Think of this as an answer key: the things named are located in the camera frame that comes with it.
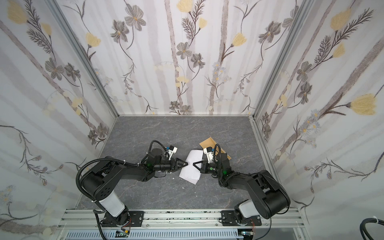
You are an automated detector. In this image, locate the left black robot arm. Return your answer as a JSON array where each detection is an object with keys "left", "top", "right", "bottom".
[{"left": 76, "top": 147, "right": 188, "bottom": 227}]

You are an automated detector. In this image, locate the white floral letter paper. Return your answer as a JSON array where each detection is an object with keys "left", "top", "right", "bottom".
[{"left": 179, "top": 150, "right": 204, "bottom": 185}]

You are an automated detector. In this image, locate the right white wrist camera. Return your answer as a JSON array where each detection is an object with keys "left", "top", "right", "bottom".
[{"left": 203, "top": 147, "right": 214, "bottom": 164}]

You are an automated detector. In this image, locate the left black corrugated cable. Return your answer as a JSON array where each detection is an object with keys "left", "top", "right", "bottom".
[{"left": 75, "top": 158, "right": 139, "bottom": 240}]

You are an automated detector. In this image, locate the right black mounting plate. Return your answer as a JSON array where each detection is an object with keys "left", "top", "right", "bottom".
[{"left": 219, "top": 210, "right": 262, "bottom": 227}]

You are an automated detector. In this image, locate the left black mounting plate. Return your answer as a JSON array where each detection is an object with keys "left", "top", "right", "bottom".
[{"left": 101, "top": 211, "right": 145, "bottom": 228}]

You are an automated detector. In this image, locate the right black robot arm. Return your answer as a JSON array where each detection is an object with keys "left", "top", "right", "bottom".
[{"left": 193, "top": 154, "right": 291, "bottom": 219}]

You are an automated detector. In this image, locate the black cable bottom right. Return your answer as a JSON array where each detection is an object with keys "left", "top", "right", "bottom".
[{"left": 359, "top": 217, "right": 384, "bottom": 240}]

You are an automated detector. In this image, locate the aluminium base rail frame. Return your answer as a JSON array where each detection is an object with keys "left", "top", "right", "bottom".
[{"left": 55, "top": 208, "right": 310, "bottom": 240}]

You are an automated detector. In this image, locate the white perforated cable duct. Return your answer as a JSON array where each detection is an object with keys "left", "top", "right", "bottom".
[{"left": 64, "top": 229, "right": 244, "bottom": 240}]

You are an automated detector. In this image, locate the brown kraft envelope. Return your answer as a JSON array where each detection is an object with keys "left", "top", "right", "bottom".
[{"left": 199, "top": 137, "right": 232, "bottom": 160}]

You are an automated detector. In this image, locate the black mounting plate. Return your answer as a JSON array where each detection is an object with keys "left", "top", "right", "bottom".
[
  {"left": 101, "top": 211, "right": 145, "bottom": 228},
  {"left": 219, "top": 210, "right": 262, "bottom": 227}
]

